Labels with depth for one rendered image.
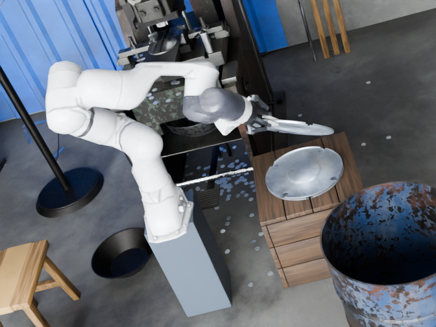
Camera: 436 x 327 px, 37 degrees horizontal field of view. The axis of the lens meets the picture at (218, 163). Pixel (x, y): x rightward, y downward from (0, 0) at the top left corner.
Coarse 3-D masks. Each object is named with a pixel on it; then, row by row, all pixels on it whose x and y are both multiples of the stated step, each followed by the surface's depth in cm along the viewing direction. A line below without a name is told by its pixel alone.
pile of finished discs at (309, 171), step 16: (288, 160) 248; (304, 160) 245; (320, 160) 242; (336, 160) 239; (272, 176) 243; (288, 176) 239; (304, 176) 236; (320, 176) 234; (336, 176) 232; (272, 192) 235; (288, 192) 233; (304, 192) 230; (320, 192) 228
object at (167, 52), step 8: (160, 40) 268; (168, 40) 266; (176, 40) 263; (152, 48) 265; (160, 48) 262; (168, 48) 260; (176, 48) 258; (152, 56) 259; (160, 56) 257; (168, 56) 255; (176, 56) 253; (168, 80) 267
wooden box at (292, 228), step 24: (312, 144) 253; (336, 144) 248; (264, 168) 251; (264, 192) 239; (336, 192) 269; (264, 216) 229; (288, 216) 226; (312, 216) 226; (288, 240) 232; (312, 240) 232; (288, 264) 239; (312, 264) 239
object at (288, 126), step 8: (272, 120) 217; (280, 120) 216; (288, 120) 215; (272, 128) 236; (280, 128) 234; (288, 128) 235; (296, 128) 233; (304, 128) 230; (312, 128) 223; (320, 128) 221; (328, 128) 220
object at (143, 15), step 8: (128, 0) 256; (136, 0) 256; (144, 0) 256; (152, 0) 253; (160, 0) 256; (168, 0) 258; (136, 8) 256; (144, 8) 256; (152, 8) 255; (160, 8) 255; (168, 8) 258; (136, 16) 261; (144, 16) 257; (152, 16) 257; (160, 16) 257
